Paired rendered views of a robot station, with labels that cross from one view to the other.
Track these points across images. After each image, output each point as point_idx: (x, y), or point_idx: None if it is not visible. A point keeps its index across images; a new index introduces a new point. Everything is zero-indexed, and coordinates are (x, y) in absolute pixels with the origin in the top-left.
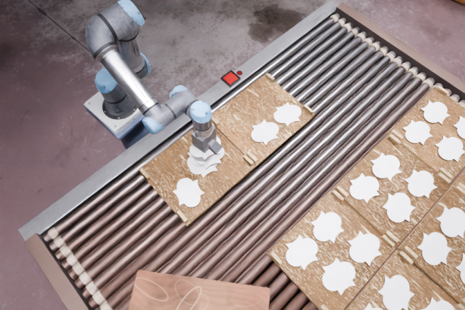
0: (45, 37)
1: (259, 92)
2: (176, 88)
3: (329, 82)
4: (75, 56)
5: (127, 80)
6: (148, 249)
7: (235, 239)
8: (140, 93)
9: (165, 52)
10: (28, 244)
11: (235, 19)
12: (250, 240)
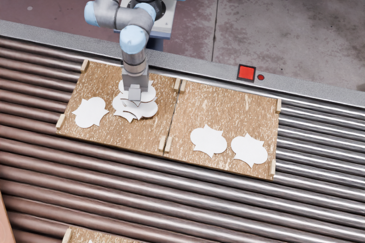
0: None
1: (252, 107)
2: (143, 4)
3: (332, 172)
4: None
5: None
6: (16, 116)
7: (68, 186)
8: None
9: (269, 34)
10: None
11: (360, 65)
12: (76, 201)
